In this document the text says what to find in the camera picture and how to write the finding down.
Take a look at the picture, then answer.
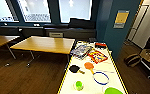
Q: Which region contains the blue grey snack bag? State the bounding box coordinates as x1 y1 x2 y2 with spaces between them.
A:
70 43 94 61

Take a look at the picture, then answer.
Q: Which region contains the black ping-pong paddle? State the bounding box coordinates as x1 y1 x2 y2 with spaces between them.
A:
68 64 86 75

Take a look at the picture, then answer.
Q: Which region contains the orange ping-pong paddle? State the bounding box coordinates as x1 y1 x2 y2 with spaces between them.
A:
83 61 96 75

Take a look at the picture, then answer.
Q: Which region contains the small clear box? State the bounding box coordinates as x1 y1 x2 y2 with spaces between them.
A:
48 31 64 38

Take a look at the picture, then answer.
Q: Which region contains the orange snack bag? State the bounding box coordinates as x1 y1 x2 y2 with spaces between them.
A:
87 49 110 65

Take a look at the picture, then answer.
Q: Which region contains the red and black box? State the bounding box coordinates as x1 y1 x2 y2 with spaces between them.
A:
94 41 108 50

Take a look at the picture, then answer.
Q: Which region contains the light wooden table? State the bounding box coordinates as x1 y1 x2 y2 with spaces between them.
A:
0 34 22 66
9 35 76 68

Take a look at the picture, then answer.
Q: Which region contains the yellow game table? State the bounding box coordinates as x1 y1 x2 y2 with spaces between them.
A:
56 40 130 94

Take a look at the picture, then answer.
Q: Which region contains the bright window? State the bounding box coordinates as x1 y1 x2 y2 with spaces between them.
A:
0 0 21 24
17 0 52 24
58 0 93 25

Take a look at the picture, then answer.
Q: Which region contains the small green cup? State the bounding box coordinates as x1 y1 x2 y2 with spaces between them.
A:
73 80 86 92

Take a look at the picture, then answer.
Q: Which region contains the long dark bench sofa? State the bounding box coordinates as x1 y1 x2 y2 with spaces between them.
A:
0 25 45 38

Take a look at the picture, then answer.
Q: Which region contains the yellow wall poster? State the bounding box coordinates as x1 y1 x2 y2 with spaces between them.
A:
113 9 130 30

